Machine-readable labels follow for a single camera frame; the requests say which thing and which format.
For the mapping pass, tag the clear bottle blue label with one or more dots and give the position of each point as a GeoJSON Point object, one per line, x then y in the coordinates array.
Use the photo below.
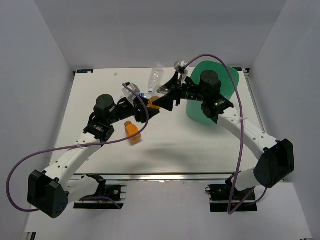
{"type": "Point", "coordinates": [146, 95]}

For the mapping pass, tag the clear crushed plastic bottle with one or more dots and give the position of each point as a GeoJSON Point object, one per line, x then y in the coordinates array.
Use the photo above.
{"type": "Point", "coordinates": [155, 77]}

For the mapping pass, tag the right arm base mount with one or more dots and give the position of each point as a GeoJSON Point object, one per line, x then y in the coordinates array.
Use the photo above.
{"type": "Point", "coordinates": [219, 199]}

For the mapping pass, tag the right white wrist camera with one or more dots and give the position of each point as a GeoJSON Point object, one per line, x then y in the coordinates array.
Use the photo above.
{"type": "Point", "coordinates": [181, 67]}

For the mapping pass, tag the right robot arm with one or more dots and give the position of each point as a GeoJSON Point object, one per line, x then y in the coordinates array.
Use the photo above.
{"type": "Point", "coordinates": [275, 157]}

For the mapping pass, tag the blue table label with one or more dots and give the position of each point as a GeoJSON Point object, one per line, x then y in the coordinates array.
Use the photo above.
{"type": "Point", "coordinates": [84, 71]}

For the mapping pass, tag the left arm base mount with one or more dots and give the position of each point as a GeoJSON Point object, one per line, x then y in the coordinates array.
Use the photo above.
{"type": "Point", "coordinates": [107, 196]}

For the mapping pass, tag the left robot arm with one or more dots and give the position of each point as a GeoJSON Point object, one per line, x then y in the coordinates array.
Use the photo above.
{"type": "Point", "coordinates": [52, 189]}

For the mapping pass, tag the clear bottle yellow cap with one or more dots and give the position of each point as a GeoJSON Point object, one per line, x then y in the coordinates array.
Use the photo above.
{"type": "Point", "coordinates": [158, 92]}

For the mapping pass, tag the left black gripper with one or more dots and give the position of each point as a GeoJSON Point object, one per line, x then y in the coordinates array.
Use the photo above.
{"type": "Point", "coordinates": [139, 116]}

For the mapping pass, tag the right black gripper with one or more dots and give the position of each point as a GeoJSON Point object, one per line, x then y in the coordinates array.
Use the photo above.
{"type": "Point", "coordinates": [166, 102]}

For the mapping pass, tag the aluminium table rail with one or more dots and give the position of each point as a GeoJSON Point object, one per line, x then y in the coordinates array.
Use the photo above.
{"type": "Point", "coordinates": [202, 176]}

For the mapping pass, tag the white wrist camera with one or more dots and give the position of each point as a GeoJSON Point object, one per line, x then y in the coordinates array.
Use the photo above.
{"type": "Point", "coordinates": [181, 67]}
{"type": "Point", "coordinates": [130, 91]}

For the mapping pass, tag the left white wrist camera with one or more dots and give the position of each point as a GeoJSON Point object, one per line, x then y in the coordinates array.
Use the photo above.
{"type": "Point", "coordinates": [130, 91]}

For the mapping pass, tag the orange juice bottle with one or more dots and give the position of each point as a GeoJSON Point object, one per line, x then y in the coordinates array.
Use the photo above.
{"type": "Point", "coordinates": [132, 131]}

